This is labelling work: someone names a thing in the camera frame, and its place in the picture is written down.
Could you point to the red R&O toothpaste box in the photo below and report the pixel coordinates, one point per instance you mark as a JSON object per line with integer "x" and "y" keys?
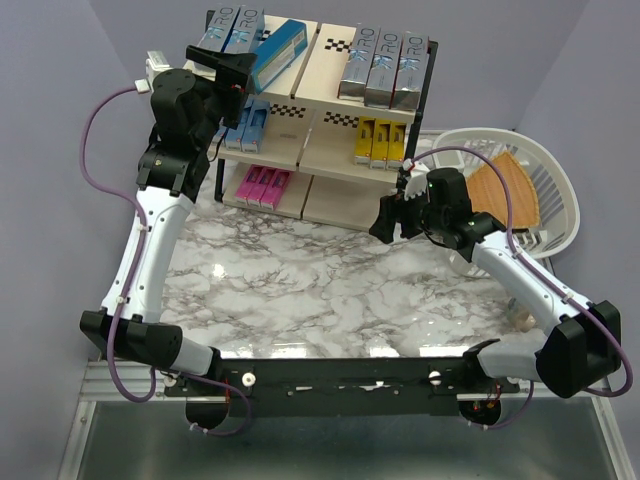
{"x": 411, "y": 71}

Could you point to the black mounting rail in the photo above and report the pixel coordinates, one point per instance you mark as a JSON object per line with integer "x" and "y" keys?
{"x": 358, "y": 387}

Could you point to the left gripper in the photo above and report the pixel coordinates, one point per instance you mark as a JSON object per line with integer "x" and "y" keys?
{"x": 231, "y": 71}

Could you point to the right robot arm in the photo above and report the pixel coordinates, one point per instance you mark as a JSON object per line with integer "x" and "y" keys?
{"x": 581, "y": 339}

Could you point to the pink toothpaste box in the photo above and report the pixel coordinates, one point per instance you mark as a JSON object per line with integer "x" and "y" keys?
{"x": 250, "y": 179}
{"x": 261, "y": 185}
{"x": 275, "y": 190}

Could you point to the light blue toothpaste box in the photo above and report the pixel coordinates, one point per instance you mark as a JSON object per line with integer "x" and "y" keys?
{"x": 254, "y": 131}
{"x": 233, "y": 137}

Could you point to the yellow toothpaste box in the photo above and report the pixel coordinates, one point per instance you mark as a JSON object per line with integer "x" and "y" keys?
{"x": 396, "y": 146}
{"x": 364, "y": 141}
{"x": 380, "y": 144}

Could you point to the beige three-tier shelf rack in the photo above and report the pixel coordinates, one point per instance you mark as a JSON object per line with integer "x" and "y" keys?
{"x": 312, "y": 133}

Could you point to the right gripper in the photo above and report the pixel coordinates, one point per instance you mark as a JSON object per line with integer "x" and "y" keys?
{"x": 390, "y": 207}

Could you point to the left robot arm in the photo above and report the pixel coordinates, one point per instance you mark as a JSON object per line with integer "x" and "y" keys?
{"x": 188, "y": 109}

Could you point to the silver red R&O box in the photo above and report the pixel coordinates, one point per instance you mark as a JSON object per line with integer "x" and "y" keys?
{"x": 382, "y": 75}

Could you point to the silver blue R&O box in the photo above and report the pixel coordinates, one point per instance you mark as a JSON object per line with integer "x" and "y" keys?
{"x": 219, "y": 28}

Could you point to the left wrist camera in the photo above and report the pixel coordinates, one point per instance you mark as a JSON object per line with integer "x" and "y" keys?
{"x": 155, "y": 64}

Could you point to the red toothpaste box barcode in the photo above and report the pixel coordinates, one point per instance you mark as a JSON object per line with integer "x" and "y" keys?
{"x": 356, "y": 71}

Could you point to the pink toothpaste box back side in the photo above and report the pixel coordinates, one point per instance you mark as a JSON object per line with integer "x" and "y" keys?
{"x": 275, "y": 190}

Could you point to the aluminium table frame rail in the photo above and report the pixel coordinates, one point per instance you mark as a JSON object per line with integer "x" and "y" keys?
{"x": 97, "y": 384}

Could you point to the blue metallic toothpaste box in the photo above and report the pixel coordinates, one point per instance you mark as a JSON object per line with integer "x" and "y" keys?
{"x": 247, "y": 30}

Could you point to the white plastic dish basket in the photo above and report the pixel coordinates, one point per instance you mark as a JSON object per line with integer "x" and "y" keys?
{"x": 558, "y": 205}

